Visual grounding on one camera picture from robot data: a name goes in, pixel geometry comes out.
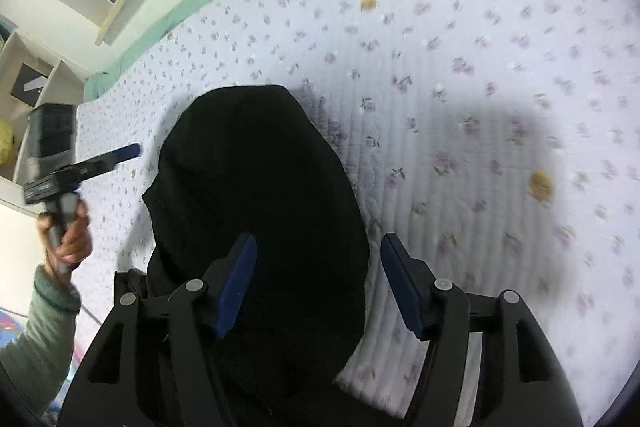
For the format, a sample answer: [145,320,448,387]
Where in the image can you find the yellow globe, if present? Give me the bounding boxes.
[0,117,16,165]

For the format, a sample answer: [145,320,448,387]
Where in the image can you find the black picture frame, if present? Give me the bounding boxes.
[10,63,53,105]

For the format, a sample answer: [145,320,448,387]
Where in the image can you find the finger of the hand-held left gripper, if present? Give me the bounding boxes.
[77,143,142,182]

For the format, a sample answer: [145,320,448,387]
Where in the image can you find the person's left hand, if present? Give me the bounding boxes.
[37,202,93,278]

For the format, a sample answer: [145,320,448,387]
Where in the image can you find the colourful floor mat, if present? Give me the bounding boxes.
[0,307,96,418]

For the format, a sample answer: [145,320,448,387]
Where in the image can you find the floral quilted bedspread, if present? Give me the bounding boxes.
[75,0,640,427]

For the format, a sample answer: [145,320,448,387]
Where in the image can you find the person's left forearm green sleeve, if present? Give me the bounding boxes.
[0,264,82,413]

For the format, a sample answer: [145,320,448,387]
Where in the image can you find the white bookshelf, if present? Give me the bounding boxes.
[0,22,96,208]

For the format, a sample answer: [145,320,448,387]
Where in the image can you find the black jacket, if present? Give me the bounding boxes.
[115,84,371,427]

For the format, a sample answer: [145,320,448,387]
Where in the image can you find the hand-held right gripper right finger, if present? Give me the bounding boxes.
[380,232,586,427]

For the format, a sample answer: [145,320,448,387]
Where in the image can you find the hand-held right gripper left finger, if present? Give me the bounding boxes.
[57,232,261,427]

